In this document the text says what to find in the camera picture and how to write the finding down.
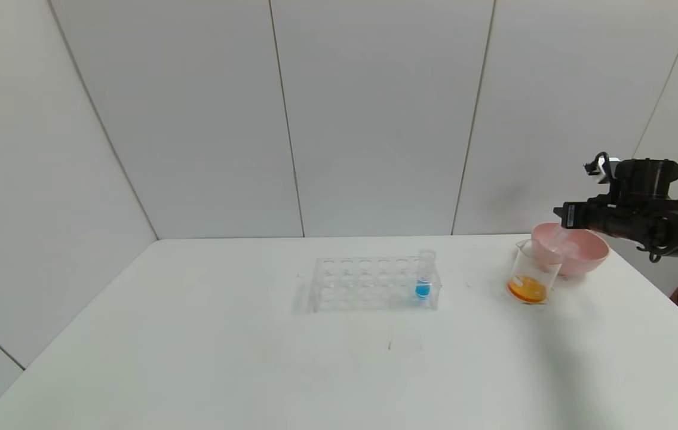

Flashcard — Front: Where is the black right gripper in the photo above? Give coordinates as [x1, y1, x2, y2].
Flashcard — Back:
[553, 201, 620, 235]

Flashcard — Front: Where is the test tube with yellow pigment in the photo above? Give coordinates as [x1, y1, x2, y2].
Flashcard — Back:
[544, 227, 572, 253]

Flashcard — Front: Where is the clear glass beaker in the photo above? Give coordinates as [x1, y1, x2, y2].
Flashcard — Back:
[506, 239, 566, 306]

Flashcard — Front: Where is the test tube with blue pigment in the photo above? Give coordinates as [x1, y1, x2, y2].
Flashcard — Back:
[416, 249, 437, 300]

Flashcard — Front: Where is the clear acrylic test tube rack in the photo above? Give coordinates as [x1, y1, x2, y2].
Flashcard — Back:
[309, 256, 441, 313]

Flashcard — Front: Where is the pink bowl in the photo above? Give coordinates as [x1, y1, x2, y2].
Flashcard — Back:
[530, 222, 612, 278]

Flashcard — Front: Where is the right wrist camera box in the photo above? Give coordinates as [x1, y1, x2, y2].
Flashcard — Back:
[584, 157, 621, 185]

